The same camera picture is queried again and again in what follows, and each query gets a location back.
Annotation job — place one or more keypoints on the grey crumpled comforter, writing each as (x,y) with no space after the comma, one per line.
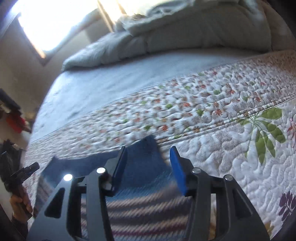
(179,25)

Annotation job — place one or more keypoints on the light blue bed sheet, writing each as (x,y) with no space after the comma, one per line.
(79,91)

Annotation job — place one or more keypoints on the floral patterned quilt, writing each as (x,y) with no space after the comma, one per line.
(227,133)

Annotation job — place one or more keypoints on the blue striped knitted sweater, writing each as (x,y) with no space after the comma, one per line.
(148,204)

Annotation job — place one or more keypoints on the wall coat rack with clothes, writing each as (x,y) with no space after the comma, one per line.
(11,111)

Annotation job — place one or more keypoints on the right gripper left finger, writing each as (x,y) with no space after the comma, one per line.
(60,216)

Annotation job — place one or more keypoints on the bright window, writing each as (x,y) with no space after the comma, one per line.
(47,23)

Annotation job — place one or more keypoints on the person's left hand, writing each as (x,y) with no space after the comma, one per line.
(18,212)

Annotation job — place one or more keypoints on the beige pillow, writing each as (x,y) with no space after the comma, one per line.
(282,37)

